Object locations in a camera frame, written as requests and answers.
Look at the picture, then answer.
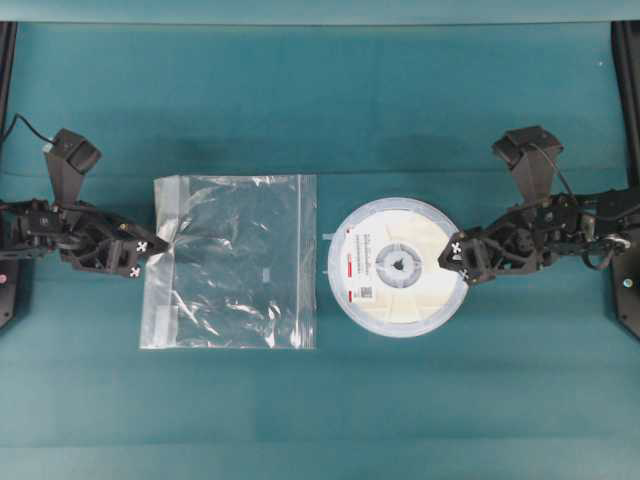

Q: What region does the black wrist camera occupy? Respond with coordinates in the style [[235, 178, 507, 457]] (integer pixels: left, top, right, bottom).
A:
[[492, 126, 564, 203], [44, 128, 102, 206]]

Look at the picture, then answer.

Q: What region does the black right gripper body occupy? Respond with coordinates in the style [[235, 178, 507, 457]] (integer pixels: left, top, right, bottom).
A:
[[462, 195, 583, 280]]

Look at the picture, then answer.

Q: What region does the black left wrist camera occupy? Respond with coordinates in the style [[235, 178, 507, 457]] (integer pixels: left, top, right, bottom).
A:
[[44, 128, 102, 206]]

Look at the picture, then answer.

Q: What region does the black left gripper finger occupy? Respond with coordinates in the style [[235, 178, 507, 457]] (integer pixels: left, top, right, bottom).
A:
[[124, 252, 161, 279], [119, 222, 169, 255]]

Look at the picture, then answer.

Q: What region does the black camera cable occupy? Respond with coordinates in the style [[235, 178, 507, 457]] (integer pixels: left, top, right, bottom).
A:
[[0, 113, 54, 146], [529, 142, 576, 199]]

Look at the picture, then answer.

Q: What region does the clear zip bag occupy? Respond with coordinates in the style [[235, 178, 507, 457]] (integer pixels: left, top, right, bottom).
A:
[[139, 174, 317, 350]]

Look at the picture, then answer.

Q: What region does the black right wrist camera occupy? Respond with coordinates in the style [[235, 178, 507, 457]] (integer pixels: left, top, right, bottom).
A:
[[492, 126, 564, 203]]

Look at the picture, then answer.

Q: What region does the white component reel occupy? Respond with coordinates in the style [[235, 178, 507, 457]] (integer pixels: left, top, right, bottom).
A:
[[327, 197, 469, 338]]

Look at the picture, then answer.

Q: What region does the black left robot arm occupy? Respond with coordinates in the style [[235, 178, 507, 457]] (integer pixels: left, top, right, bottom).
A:
[[1, 199, 169, 278]]

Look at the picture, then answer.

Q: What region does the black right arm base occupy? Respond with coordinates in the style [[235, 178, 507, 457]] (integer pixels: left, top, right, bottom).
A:
[[611, 20, 639, 337]]

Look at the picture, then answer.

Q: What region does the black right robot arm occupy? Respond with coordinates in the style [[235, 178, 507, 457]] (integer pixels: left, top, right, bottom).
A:
[[438, 187, 639, 286]]

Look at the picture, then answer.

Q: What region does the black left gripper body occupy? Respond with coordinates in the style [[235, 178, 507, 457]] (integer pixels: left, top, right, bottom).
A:
[[49, 201, 135, 273]]

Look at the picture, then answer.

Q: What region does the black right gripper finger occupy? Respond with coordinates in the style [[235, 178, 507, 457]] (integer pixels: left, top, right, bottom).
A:
[[438, 227, 483, 270], [460, 268, 483, 286]]

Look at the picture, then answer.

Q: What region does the black left camera cable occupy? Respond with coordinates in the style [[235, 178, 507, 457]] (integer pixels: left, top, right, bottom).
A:
[[0, 113, 54, 146]]

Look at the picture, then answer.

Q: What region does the black right camera cable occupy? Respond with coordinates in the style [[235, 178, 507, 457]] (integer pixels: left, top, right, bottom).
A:
[[529, 142, 576, 199]]

